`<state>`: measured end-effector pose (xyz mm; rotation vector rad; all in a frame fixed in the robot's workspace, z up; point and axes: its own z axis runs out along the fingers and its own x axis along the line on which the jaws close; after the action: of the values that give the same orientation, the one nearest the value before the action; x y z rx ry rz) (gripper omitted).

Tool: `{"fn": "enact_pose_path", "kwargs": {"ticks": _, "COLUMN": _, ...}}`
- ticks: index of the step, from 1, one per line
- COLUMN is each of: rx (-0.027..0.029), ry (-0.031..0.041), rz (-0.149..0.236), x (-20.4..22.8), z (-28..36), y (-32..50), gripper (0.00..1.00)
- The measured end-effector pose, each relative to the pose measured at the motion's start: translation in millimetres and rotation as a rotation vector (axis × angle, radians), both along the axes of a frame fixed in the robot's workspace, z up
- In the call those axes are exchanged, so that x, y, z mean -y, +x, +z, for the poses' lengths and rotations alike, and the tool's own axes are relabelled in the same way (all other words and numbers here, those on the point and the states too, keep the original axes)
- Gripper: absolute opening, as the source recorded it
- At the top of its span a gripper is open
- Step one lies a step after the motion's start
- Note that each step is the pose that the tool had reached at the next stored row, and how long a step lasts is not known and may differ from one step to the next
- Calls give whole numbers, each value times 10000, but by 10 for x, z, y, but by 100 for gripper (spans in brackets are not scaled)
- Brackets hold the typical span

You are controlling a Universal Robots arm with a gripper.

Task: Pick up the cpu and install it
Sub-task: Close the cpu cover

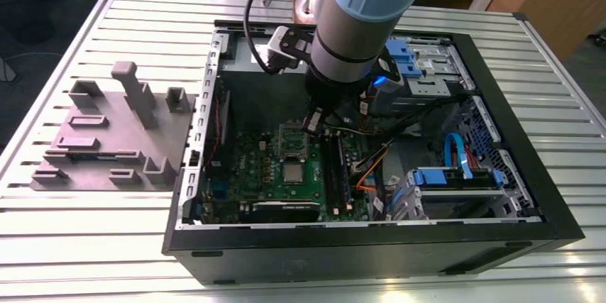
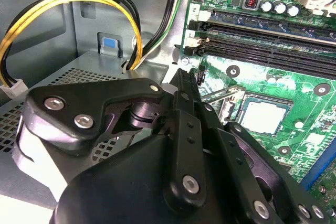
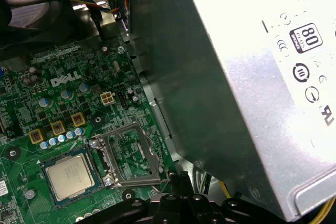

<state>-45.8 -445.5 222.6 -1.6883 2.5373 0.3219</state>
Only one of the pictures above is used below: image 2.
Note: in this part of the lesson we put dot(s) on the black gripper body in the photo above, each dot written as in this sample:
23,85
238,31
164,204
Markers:
118,187

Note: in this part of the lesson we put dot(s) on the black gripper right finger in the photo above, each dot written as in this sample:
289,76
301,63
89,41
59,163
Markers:
236,155

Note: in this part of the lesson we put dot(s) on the silver CPU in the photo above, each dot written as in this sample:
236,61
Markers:
265,117

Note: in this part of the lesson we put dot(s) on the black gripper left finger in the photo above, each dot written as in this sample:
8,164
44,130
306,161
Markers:
78,98

